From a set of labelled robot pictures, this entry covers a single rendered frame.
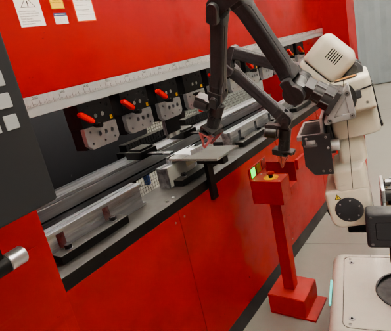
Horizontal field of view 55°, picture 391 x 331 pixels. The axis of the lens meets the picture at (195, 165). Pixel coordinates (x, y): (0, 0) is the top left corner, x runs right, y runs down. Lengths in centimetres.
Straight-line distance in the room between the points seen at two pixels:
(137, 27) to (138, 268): 94
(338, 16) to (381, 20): 538
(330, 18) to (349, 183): 225
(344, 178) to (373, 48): 749
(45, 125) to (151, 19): 70
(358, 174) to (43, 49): 118
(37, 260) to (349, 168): 111
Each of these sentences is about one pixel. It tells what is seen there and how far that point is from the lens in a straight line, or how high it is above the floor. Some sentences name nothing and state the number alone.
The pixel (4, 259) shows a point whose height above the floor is 119.
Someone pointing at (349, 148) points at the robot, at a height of 96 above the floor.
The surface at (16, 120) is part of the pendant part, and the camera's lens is 62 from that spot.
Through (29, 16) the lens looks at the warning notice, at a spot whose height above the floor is 163.
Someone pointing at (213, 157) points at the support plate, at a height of 100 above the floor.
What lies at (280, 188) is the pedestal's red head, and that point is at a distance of 179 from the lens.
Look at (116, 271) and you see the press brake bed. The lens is 135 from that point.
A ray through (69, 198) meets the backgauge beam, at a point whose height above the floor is 96.
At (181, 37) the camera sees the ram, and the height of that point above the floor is 150.
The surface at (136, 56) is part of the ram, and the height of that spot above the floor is 146.
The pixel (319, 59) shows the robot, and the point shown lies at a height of 131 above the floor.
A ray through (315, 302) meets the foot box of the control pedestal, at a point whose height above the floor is 1.
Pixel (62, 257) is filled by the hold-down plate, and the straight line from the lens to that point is 129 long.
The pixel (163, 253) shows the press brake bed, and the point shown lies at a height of 71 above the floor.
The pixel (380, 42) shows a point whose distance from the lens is 893.
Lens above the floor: 142
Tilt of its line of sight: 16 degrees down
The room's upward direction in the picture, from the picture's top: 13 degrees counter-clockwise
